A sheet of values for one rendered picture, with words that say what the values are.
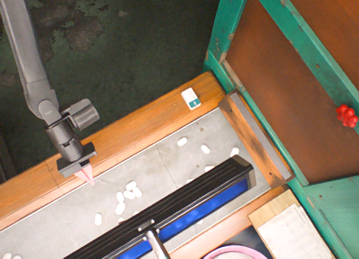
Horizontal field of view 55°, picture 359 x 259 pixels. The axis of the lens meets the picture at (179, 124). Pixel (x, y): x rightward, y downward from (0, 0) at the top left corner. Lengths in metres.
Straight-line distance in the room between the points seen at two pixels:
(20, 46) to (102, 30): 1.31
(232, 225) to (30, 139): 1.25
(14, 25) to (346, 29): 0.63
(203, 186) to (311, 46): 0.33
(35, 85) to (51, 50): 1.29
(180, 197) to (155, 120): 0.41
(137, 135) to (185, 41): 1.08
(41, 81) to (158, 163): 0.44
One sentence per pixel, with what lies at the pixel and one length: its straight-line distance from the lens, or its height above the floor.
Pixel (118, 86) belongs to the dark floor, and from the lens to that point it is 1.94.
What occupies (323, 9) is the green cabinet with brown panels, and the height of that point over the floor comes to 1.32.
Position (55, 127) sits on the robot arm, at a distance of 0.86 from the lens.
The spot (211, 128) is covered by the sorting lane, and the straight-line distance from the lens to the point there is 1.09.
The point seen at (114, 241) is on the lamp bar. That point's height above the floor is 1.10.
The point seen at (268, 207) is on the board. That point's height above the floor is 0.78.
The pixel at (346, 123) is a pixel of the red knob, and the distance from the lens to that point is 0.65.
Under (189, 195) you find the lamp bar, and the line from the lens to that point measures 0.70.
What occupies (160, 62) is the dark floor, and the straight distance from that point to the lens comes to 1.98.
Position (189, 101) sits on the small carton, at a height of 0.78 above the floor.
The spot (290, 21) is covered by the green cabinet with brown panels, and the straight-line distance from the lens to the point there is 0.67.
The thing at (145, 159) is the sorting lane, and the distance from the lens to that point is 1.07.
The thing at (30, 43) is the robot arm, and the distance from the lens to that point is 0.83.
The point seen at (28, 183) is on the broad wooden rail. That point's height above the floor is 0.76.
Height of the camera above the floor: 1.79
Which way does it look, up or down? 75 degrees down
